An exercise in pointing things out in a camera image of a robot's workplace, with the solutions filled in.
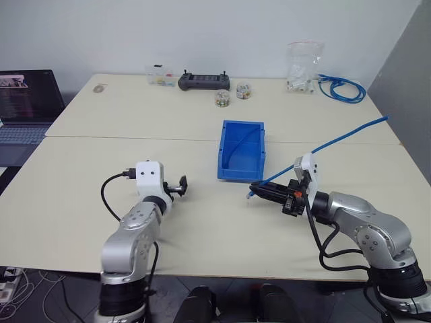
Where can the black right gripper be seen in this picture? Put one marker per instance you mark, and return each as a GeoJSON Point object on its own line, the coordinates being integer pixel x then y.
{"type": "Point", "coordinates": [295, 201]}

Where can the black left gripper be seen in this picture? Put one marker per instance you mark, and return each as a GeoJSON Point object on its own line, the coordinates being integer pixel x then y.
{"type": "Point", "coordinates": [167, 192]}

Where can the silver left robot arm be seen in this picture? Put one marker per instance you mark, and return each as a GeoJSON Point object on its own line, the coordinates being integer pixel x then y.
{"type": "Point", "coordinates": [128, 242]}

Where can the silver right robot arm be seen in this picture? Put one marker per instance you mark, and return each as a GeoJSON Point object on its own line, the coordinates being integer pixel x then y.
{"type": "Point", "coordinates": [373, 232]}

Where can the blue plastic bin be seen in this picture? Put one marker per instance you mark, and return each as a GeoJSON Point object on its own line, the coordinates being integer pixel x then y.
{"type": "Point", "coordinates": [240, 158]}

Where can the small clear jar of beads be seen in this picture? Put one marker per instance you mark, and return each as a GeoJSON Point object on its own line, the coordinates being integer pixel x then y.
{"type": "Point", "coordinates": [223, 99]}
{"type": "Point", "coordinates": [244, 91]}

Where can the dark grey remote controller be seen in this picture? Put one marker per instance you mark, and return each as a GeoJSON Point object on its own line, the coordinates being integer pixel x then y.
{"type": "Point", "coordinates": [203, 82]}

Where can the clear plastic parts box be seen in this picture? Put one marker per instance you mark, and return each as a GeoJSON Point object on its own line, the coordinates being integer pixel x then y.
{"type": "Point", "coordinates": [160, 77]}

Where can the dark rounded shape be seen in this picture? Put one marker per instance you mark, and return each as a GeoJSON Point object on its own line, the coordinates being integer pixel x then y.
{"type": "Point", "coordinates": [274, 304]}
{"type": "Point", "coordinates": [197, 306]}

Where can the clear zip bag of couplers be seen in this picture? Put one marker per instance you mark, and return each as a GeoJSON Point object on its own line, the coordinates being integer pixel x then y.
{"type": "Point", "coordinates": [303, 70]}

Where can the small round beige disc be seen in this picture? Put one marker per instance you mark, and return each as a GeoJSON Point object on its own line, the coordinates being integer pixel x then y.
{"type": "Point", "coordinates": [99, 88]}

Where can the dark open laptop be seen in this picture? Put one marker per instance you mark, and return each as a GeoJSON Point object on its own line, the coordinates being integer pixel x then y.
{"type": "Point", "coordinates": [23, 101]}

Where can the white power strip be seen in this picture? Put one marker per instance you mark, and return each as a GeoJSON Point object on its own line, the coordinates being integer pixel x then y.
{"type": "Point", "coordinates": [8, 284]}

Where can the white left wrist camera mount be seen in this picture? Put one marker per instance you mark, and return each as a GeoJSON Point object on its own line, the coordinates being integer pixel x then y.
{"type": "Point", "coordinates": [148, 180]}

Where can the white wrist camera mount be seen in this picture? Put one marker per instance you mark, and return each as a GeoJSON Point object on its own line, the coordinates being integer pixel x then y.
{"type": "Point", "coordinates": [308, 165]}
{"type": "Point", "coordinates": [148, 180]}

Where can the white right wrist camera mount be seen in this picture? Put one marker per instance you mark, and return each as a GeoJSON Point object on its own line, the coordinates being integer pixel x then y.
{"type": "Point", "coordinates": [308, 165]}

